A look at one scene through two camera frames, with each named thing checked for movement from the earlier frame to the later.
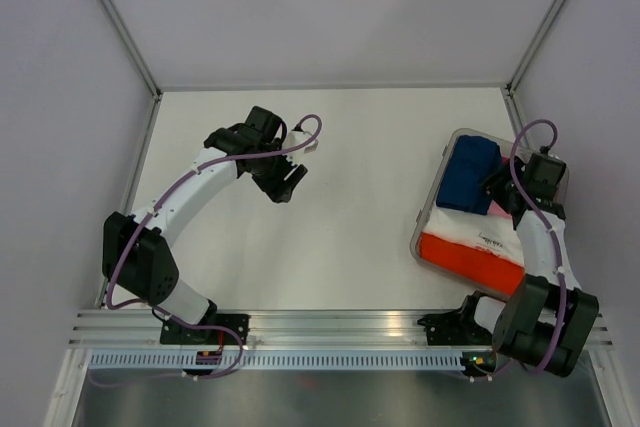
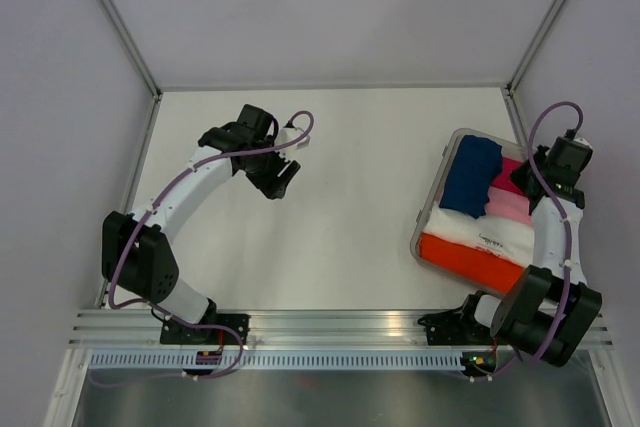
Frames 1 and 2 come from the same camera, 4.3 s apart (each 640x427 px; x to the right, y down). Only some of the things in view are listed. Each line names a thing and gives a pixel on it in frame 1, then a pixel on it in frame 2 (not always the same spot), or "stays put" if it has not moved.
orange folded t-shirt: (472, 262) stays put
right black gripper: (495, 183) to (517, 176)
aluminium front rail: (383, 328) stays put
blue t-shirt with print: (464, 186) stays put
